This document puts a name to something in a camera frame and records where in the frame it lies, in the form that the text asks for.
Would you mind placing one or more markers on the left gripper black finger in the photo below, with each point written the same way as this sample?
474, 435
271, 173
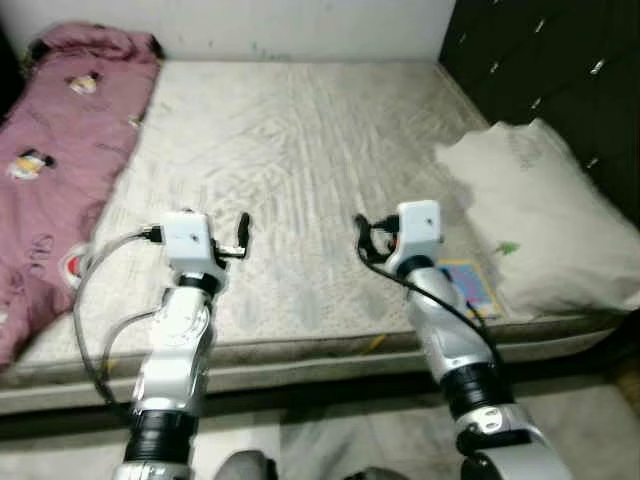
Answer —
243, 234

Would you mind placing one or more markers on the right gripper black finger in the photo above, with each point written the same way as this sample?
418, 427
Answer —
363, 226

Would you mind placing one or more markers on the colourful children's board book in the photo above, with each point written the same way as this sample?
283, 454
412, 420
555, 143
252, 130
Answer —
475, 288

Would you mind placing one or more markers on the white pillow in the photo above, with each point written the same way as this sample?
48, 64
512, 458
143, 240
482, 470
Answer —
540, 220

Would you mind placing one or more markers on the purple cartoon print blanket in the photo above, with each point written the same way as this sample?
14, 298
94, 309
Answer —
60, 180

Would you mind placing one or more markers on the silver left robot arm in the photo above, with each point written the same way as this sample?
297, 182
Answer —
170, 370

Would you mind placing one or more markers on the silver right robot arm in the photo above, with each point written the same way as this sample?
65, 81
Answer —
460, 360

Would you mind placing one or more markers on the grey patterned quilted mattress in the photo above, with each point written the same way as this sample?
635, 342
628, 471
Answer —
300, 140

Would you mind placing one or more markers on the silver robot left leg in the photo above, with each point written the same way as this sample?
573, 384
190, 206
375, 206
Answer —
245, 468

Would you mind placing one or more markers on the silver robot leg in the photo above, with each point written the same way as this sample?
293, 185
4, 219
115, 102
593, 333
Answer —
245, 468
378, 474

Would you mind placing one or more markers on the black tufted bed headboard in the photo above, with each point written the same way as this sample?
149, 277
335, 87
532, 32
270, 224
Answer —
540, 60

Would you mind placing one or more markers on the silver robot right leg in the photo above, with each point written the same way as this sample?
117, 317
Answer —
378, 474

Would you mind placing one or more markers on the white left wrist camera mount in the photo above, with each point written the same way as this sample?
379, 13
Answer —
190, 245

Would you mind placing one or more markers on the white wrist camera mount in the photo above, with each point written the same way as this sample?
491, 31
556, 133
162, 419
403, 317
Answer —
190, 245
418, 235

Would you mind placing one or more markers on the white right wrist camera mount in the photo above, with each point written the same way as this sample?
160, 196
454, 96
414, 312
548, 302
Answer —
418, 235

